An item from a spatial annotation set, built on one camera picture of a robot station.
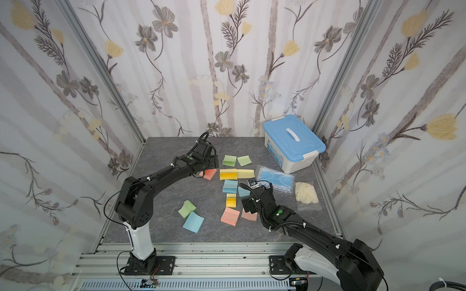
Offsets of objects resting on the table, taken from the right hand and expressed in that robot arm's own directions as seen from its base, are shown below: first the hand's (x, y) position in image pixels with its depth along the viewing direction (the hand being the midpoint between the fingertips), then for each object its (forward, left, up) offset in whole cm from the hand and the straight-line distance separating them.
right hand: (257, 191), depth 83 cm
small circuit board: (-36, +45, -13) cm, 59 cm away
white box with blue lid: (+29, -21, +2) cm, 35 cm away
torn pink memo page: (-7, +3, -12) cm, 15 cm away
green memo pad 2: (-6, +33, -10) cm, 35 cm away
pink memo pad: (-8, +12, -13) cm, 19 cm away
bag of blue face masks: (+13, -14, -13) cm, 23 cm away
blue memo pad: (+8, +13, -12) cm, 19 cm away
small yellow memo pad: (0, +12, -10) cm, 16 cm away
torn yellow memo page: (+18, +4, -15) cm, 24 cm away
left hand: (+18, +22, -1) cm, 29 cm away
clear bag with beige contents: (+6, -27, -11) cm, 30 cm away
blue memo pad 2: (-12, +29, -11) cm, 33 cm away
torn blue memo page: (+5, +6, -12) cm, 14 cm away
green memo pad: (+27, +14, -15) cm, 34 cm away
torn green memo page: (+28, +5, -16) cm, 33 cm away
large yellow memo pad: (+17, +15, -15) cm, 27 cm away
